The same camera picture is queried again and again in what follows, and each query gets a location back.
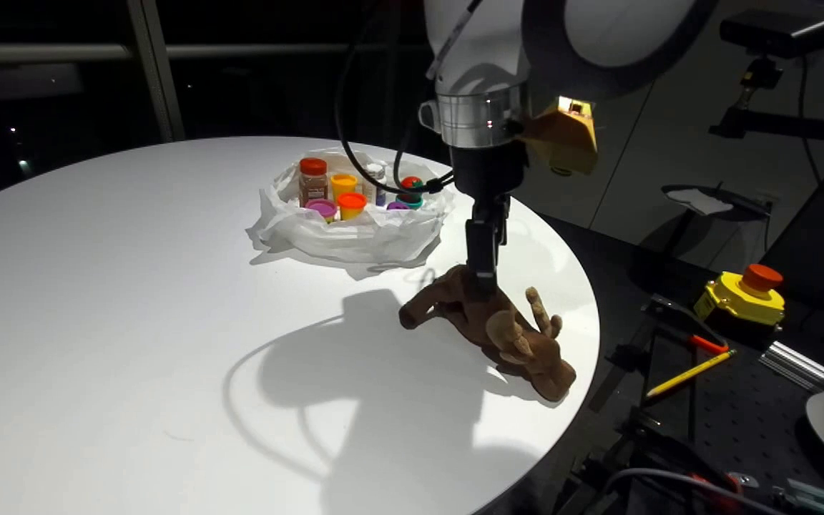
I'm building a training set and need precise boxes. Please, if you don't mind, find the grey horizontal window rail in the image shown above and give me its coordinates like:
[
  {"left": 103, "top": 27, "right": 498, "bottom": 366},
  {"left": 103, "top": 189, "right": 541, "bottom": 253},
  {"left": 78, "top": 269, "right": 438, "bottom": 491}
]
[{"left": 0, "top": 40, "right": 357, "bottom": 69}]

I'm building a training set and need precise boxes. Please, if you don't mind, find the yellow tub yellow lid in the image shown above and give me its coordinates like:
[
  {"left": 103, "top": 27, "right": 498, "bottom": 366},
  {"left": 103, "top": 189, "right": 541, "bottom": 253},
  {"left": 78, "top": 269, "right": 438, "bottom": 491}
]
[{"left": 327, "top": 168, "right": 360, "bottom": 205}]

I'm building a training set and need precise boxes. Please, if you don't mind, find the yellow pencil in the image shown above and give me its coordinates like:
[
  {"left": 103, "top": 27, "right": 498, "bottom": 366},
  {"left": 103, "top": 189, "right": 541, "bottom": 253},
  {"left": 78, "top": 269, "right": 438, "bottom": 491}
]
[{"left": 645, "top": 346, "right": 738, "bottom": 399}]

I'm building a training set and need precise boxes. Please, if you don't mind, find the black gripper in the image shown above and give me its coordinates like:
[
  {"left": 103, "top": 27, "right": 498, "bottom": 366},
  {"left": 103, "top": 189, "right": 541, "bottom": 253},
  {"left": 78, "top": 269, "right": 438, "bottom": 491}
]
[{"left": 449, "top": 139, "right": 533, "bottom": 288}]

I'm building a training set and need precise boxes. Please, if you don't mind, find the white paper sheet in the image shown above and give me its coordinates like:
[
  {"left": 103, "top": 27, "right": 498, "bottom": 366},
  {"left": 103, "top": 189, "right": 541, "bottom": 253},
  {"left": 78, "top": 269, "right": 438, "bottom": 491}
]
[{"left": 664, "top": 186, "right": 738, "bottom": 220}]

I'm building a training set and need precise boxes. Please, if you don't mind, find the yellow emergency stop button box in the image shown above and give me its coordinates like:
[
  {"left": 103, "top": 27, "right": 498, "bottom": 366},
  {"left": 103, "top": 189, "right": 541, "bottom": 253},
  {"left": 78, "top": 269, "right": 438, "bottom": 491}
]
[{"left": 692, "top": 259, "right": 791, "bottom": 329}]

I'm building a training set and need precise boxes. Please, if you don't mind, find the aluminium profile bar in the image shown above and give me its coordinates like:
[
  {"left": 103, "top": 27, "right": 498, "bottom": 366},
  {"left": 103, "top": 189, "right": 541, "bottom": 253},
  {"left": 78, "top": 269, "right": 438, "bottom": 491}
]
[{"left": 761, "top": 336, "right": 824, "bottom": 391}]

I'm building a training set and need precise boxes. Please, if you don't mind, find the grey floor cable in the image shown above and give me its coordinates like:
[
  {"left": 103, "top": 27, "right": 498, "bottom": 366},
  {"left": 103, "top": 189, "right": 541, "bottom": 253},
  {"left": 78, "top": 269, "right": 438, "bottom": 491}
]
[{"left": 601, "top": 462, "right": 791, "bottom": 515}]

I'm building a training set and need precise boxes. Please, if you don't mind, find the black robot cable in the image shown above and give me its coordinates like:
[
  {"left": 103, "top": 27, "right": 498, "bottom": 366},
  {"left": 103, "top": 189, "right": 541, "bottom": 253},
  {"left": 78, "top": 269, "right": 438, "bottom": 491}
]
[{"left": 333, "top": 0, "right": 458, "bottom": 196}]

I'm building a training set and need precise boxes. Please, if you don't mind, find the grey window post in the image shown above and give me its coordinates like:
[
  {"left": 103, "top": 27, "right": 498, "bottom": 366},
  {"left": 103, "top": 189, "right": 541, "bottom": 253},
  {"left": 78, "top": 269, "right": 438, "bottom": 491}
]
[{"left": 123, "top": 0, "right": 190, "bottom": 143}]

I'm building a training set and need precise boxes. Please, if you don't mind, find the black camera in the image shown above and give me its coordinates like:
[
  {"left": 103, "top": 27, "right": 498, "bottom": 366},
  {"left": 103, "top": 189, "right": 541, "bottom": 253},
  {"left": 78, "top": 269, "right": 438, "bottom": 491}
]
[{"left": 718, "top": 7, "right": 824, "bottom": 59}]

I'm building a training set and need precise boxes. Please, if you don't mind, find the red handled tool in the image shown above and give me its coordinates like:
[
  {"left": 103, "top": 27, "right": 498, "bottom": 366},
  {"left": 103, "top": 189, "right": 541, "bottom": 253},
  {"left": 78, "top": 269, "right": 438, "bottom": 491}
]
[{"left": 648, "top": 295, "right": 732, "bottom": 356}]

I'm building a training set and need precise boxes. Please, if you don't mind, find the small tub orange lid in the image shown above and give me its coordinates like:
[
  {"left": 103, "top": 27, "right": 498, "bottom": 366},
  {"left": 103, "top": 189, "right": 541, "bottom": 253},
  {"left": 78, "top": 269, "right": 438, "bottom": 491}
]
[{"left": 337, "top": 189, "right": 372, "bottom": 223}]

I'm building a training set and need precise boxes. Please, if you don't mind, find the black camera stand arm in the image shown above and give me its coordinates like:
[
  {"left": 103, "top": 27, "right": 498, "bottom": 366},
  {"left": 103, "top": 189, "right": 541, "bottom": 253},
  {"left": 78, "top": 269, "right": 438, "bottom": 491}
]
[{"left": 709, "top": 53, "right": 824, "bottom": 149}]

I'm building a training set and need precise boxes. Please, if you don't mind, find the white plastic bag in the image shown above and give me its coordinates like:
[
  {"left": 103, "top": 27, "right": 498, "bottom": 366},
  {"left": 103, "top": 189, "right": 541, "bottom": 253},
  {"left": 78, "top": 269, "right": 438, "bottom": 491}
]
[{"left": 244, "top": 146, "right": 458, "bottom": 279}]

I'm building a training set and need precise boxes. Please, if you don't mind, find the yellowish wrist camera box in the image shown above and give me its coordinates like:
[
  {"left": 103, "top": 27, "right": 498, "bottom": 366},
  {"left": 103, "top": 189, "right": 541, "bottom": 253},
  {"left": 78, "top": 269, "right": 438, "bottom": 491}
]
[{"left": 525, "top": 90, "right": 601, "bottom": 179}]

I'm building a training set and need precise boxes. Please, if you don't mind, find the brown plush animal toy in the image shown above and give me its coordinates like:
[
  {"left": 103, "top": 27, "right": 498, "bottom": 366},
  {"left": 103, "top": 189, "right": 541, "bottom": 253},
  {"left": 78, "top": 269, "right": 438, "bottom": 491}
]
[{"left": 396, "top": 263, "right": 578, "bottom": 404}]

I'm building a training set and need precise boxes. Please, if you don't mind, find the spice jar red lid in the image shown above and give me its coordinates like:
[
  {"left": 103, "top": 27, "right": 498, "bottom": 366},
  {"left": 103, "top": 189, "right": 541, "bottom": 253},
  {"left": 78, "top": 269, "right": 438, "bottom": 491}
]
[{"left": 296, "top": 155, "right": 333, "bottom": 205}]

